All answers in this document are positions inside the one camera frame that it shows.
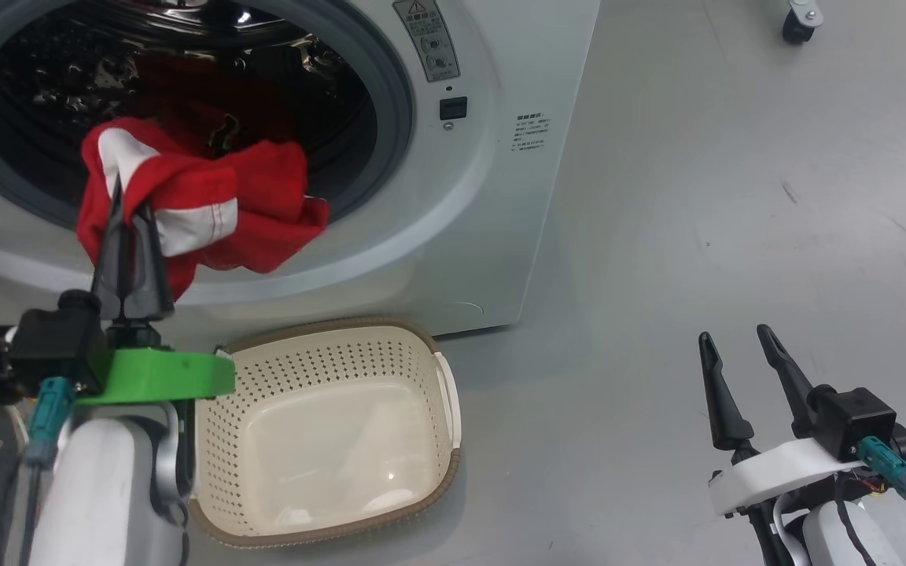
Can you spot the red and white jersey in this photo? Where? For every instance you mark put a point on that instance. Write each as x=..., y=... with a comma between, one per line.
x=256, y=196

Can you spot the grey warning label sticker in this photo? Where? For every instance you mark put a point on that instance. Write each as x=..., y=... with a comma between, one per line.
x=429, y=39

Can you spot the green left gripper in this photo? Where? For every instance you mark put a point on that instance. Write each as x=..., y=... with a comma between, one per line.
x=162, y=376

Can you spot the cream perforated laundry basket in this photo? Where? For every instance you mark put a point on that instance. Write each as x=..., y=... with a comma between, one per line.
x=327, y=440

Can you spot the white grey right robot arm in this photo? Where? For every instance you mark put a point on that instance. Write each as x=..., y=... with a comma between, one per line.
x=823, y=538

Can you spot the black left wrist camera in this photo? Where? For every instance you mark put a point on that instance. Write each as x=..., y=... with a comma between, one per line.
x=52, y=346

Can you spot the white front-load washing machine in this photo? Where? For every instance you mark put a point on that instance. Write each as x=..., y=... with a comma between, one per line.
x=461, y=220

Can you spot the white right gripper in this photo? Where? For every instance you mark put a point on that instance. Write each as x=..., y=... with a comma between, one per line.
x=775, y=472

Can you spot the black grey caster wheel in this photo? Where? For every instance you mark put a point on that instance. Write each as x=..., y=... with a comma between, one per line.
x=801, y=22

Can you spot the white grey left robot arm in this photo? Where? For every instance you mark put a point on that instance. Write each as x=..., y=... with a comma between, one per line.
x=99, y=495

